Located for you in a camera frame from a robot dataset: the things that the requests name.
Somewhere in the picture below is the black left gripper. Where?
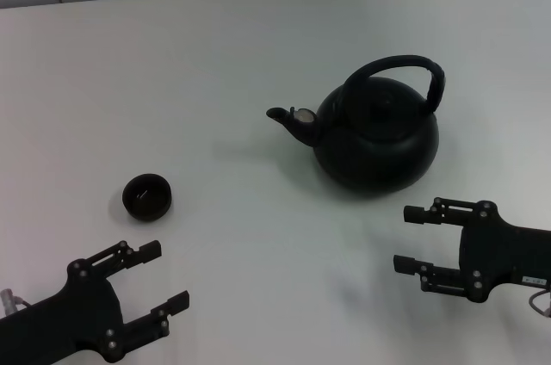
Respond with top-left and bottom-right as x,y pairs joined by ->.
0,239 -> 191,365

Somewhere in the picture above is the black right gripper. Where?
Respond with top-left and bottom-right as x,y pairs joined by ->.
393,196 -> 551,304

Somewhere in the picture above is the small black teacup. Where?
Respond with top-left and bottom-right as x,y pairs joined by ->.
121,172 -> 174,223

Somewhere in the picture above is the black round teapot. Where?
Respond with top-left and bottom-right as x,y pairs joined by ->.
265,54 -> 447,199

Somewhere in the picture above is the right gripper cable with plug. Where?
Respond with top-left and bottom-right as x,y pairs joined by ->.
528,289 -> 551,319

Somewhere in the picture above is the gripper cable with plug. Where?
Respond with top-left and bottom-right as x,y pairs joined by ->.
0,288 -> 31,319
528,289 -> 551,319

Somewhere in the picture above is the left gripper cable with plug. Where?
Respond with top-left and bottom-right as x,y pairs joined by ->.
0,288 -> 31,319

